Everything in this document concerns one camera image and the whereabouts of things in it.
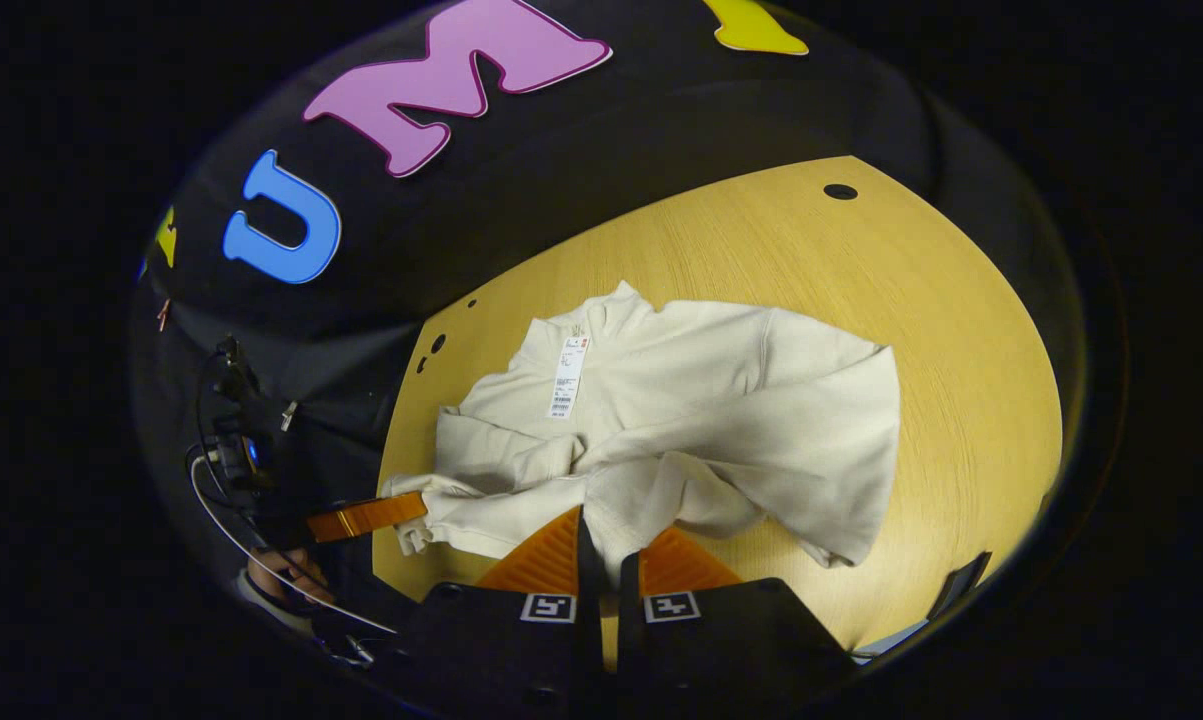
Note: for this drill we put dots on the cream sweatshirt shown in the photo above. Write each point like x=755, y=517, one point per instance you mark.
x=741, y=420

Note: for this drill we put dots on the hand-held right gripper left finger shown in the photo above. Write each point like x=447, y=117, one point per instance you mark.
x=591, y=570

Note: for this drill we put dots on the dark panel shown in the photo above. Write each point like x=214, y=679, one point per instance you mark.
x=961, y=583

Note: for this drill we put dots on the black backdrop cloth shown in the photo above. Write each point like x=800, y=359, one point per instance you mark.
x=561, y=140

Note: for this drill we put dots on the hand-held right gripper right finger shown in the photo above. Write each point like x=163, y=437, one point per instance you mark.
x=629, y=590

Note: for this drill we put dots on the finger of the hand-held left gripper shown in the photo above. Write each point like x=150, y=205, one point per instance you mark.
x=371, y=516

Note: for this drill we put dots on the silver clip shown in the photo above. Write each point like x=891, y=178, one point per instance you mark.
x=288, y=415

